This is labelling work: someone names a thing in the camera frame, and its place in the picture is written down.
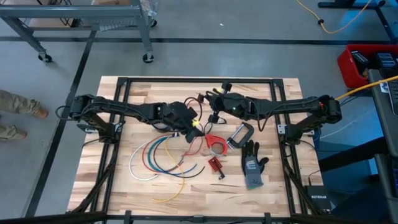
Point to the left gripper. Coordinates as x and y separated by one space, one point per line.
177 113

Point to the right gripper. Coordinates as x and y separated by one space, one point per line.
239 105

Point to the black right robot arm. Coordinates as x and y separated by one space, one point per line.
295 105

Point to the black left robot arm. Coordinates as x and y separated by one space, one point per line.
124 109

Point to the red tape dispenser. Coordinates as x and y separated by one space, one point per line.
211 140

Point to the black C-clamp silver screw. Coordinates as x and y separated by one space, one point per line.
250 132

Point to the red bit holder block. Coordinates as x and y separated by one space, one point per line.
214 164

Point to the black grey work glove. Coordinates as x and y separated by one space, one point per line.
253 168

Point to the red plastic crate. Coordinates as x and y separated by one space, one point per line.
345 68

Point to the black device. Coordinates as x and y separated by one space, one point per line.
385 60
360 60

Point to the grey desk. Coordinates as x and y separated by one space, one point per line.
388 124

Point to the wooden workbench grey legs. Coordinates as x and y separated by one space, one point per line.
62 11

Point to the person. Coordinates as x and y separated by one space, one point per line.
15 104

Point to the black aluminium table frame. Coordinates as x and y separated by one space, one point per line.
199 80

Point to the black Netgear network switch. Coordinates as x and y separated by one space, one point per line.
317 199

